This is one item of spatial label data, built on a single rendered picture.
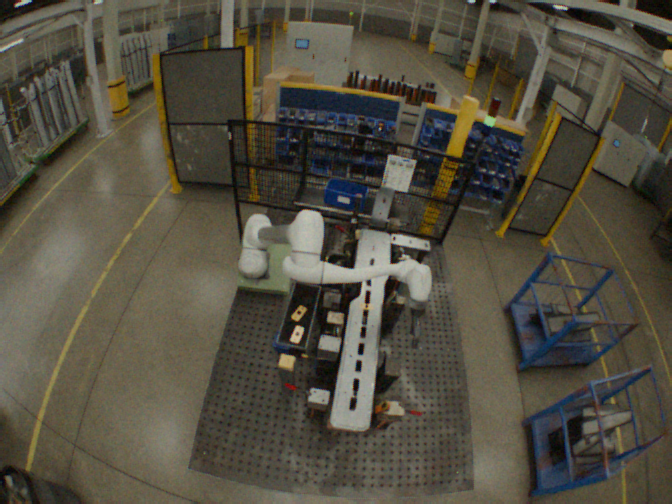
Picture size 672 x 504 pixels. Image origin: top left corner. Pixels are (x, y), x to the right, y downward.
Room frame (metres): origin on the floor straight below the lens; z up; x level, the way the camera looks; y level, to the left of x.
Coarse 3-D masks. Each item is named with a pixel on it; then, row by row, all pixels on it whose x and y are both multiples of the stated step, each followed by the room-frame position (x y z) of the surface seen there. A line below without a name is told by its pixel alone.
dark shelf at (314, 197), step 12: (300, 192) 1.94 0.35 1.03; (312, 192) 1.96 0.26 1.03; (324, 192) 1.99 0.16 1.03; (300, 204) 1.82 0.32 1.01; (312, 204) 1.81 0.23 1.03; (324, 204) 1.83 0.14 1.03; (372, 204) 1.93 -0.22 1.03; (396, 204) 1.99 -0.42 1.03; (396, 216) 1.83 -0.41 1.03; (408, 216) 1.86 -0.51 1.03
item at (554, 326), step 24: (552, 264) 1.74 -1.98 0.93; (600, 264) 1.90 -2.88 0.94; (528, 288) 1.84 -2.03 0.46; (576, 288) 1.87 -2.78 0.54; (504, 312) 1.84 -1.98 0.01; (528, 312) 1.76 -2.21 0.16; (552, 312) 1.60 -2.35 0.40; (576, 312) 1.57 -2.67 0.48; (528, 336) 1.44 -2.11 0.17; (552, 336) 1.45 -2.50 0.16; (576, 336) 1.28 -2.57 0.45; (624, 336) 1.11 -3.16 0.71; (528, 360) 1.13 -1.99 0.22; (552, 360) 1.14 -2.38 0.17; (576, 360) 1.13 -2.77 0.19
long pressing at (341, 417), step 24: (360, 240) 1.53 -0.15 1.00; (384, 240) 1.57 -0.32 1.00; (360, 264) 1.31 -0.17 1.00; (384, 264) 1.35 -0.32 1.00; (360, 312) 0.95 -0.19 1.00; (360, 360) 0.66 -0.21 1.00; (336, 384) 0.51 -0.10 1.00; (360, 384) 0.53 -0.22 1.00; (336, 408) 0.39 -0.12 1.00; (360, 408) 0.40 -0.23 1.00
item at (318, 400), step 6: (312, 390) 0.44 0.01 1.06; (318, 390) 0.45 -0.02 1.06; (312, 396) 0.41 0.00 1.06; (318, 396) 0.42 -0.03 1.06; (324, 396) 0.42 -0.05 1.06; (312, 402) 0.39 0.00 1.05; (318, 402) 0.39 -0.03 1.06; (324, 402) 0.39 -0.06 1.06; (306, 408) 0.44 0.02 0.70; (312, 408) 0.39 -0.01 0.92; (318, 408) 0.38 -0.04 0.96; (324, 408) 0.38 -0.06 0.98; (312, 414) 0.39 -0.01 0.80; (318, 414) 0.39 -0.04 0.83; (318, 420) 0.38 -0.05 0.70
